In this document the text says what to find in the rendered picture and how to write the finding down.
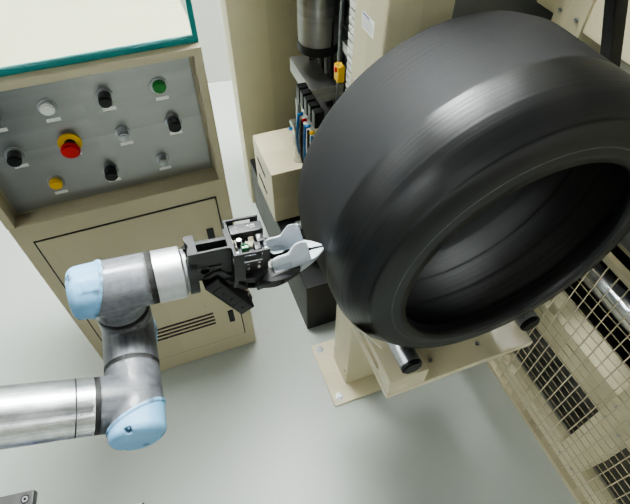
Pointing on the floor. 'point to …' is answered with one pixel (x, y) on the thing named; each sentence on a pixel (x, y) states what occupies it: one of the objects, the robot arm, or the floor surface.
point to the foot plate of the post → (345, 392)
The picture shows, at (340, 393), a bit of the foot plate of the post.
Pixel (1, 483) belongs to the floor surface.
